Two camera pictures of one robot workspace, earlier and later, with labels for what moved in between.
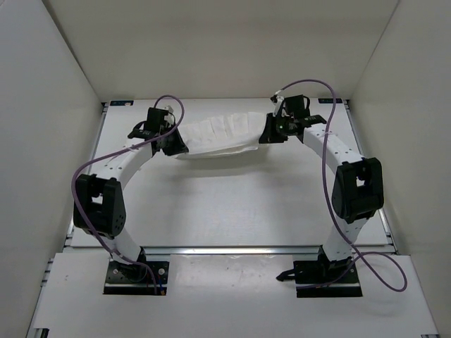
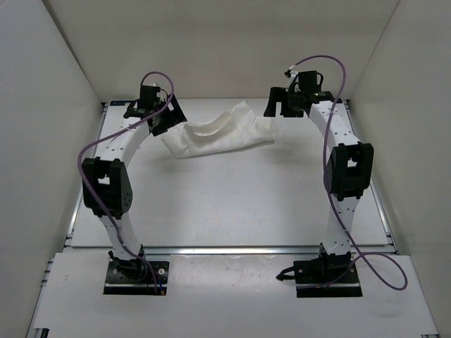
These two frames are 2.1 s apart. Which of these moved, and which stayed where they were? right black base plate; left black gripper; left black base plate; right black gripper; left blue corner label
Moved: right black gripper; left black gripper
Stayed: left blue corner label; left black base plate; right black base plate
